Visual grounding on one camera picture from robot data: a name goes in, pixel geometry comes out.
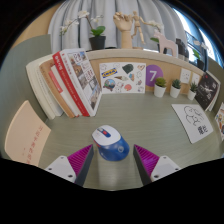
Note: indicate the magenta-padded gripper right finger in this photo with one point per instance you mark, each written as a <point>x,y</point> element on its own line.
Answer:
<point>163,166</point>

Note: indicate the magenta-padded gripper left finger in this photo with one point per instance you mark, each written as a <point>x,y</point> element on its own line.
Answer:
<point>63,166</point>

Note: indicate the white and blue computer mouse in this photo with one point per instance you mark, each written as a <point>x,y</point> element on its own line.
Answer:
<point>111,145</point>

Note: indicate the white cartoon-print mouse pad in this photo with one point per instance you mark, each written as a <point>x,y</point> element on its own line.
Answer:
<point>193,121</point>

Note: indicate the peach paper booklet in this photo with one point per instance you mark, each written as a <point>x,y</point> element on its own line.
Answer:
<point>26,133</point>

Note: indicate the colourful sticker sheet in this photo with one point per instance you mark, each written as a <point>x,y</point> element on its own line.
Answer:
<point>220,121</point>

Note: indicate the white red-striped book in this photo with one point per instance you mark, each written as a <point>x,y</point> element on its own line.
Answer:
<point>65,93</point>

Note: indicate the round-leaf succulent in white pot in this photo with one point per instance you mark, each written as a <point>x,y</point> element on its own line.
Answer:
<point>159,90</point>

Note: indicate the rosette succulent in white pot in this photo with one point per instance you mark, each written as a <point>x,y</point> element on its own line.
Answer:
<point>175,90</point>

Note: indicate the spiky succulent in white pot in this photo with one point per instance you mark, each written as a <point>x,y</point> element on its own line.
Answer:
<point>191,94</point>

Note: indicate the tan-cover book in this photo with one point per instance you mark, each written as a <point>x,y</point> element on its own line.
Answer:
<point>50,83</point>

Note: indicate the thick white book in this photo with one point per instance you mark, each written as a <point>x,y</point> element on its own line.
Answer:
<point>38,83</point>

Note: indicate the black-cover book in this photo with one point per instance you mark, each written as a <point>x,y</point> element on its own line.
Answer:
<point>206,90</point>

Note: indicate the red-spined photo-cover book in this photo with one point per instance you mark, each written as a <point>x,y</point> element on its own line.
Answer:
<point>83,80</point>

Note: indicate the purple round number sticker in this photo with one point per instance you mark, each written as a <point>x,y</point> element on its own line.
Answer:
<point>152,75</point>

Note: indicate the white sticker sheet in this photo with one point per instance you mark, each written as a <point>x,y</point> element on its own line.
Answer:
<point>121,78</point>

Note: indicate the light wooden desk ledge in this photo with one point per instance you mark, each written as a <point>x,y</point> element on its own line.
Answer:
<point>133,55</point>

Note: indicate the pink wooden horse figure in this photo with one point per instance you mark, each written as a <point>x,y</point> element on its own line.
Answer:
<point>166,43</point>

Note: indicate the wooden artist mannequin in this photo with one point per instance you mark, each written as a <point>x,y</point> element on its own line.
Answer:
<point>138,28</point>

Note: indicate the wooden hand model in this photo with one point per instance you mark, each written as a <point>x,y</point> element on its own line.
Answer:
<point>125,28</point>

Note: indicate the grey pleated curtain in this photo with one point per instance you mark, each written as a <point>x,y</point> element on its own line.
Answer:
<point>116,6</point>

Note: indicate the white wall socket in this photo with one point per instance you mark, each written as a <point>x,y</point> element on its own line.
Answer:
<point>185,76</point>
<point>195,79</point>

